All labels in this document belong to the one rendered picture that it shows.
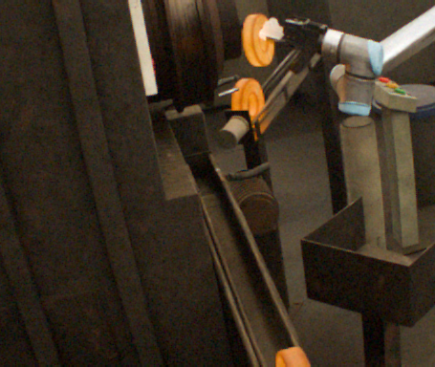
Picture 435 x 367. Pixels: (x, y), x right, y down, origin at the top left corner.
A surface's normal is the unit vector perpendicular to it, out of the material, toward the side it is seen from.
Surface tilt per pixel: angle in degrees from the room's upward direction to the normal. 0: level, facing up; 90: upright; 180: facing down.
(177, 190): 0
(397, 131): 90
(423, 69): 90
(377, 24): 90
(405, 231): 90
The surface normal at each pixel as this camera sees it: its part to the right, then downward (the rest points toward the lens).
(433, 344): -0.17, -0.91
